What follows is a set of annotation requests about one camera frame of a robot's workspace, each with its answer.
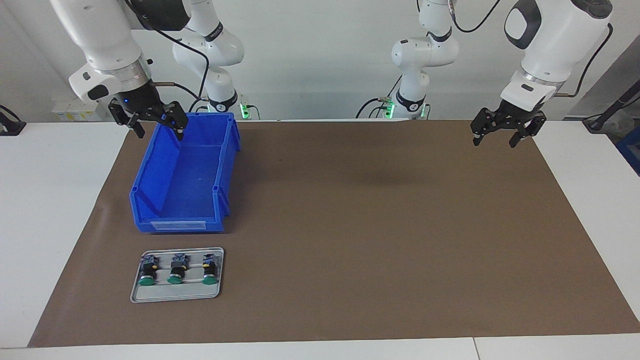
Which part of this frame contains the green push button switch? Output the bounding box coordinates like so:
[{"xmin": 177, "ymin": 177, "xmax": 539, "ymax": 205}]
[
  {"xmin": 138, "ymin": 254, "xmax": 159, "ymax": 287},
  {"xmin": 167, "ymin": 253, "xmax": 190, "ymax": 285},
  {"xmin": 201, "ymin": 253, "xmax": 220, "ymax": 285}
]

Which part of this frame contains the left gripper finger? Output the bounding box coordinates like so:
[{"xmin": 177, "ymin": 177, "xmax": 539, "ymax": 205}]
[
  {"xmin": 470, "ymin": 107, "xmax": 506, "ymax": 147},
  {"xmin": 509, "ymin": 114, "xmax": 547, "ymax": 148}
]

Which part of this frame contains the black base cable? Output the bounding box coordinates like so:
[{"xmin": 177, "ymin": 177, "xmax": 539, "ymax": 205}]
[{"xmin": 356, "ymin": 75, "xmax": 403, "ymax": 119}]

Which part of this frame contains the blue plastic storage bin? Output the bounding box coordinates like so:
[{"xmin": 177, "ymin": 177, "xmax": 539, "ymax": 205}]
[{"xmin": 129, "ymin": 112, "xmax": 242, "ymax": 234}]

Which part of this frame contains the green lit base connector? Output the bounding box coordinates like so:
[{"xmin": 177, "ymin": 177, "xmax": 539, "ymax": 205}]
[
  {"xmin": 239, "ymin": 100, "xmax": 261, "ymax": 121},
  {"xmin": 377, "ymin": 96, "xmax": 401, "ymax": 120}
]

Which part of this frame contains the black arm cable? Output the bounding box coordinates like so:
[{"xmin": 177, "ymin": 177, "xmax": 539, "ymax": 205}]
[
  {"xmin": 125, "ymin": 0, "xmax": 211, "ymax": 113},
  {"xmin": 447, "ymin": 0, "xmax": 615, "ymax": 98}
]

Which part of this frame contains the black stand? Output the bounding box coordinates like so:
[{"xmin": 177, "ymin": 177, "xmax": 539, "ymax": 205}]
[{"xmin": 582, "ymin": 80, "xmax": 640, "ymax": 133}]

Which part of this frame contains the white cardboard box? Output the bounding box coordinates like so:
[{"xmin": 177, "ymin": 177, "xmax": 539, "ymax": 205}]
[{"xmin": 51, "ymin": 97, "xmax": 113, "ymax": 122}]

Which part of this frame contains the brown table mat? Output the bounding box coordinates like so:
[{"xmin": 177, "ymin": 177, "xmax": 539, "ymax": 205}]
[{"xmin": 27, "ymin": 119, "xmax": 640, "ymax": 348}]

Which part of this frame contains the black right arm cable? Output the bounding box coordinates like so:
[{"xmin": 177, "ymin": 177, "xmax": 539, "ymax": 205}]
[{"xmin": 125, "ymin": 0, "xmax": 211, "ymax": 113}]

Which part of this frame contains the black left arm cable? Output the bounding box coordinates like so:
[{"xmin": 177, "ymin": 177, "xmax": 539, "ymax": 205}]
[{"xmin": 447, "ymin": 0, "xmax": 615, "ymax": 98}]

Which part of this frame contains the grey metal tray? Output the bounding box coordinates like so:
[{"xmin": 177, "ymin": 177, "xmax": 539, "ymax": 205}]
[{"xmin": 130, "ymin": 247, "xmax": 225, "ymax": 304}]

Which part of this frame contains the black clamp base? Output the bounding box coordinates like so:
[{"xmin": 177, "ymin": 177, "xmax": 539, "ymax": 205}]
[{"xmin": 0, "ymin": 105, "xmax": 27, "ymax": 137}]

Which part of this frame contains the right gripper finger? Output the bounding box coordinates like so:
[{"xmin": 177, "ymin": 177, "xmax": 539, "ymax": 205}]
[
  {"xmin": 108, "ymin": 99, "xmax": 146, "ymax": 139},
  {"xmin": 149, "ymin": 101, "xmax": 189, "ymax": 141}
]

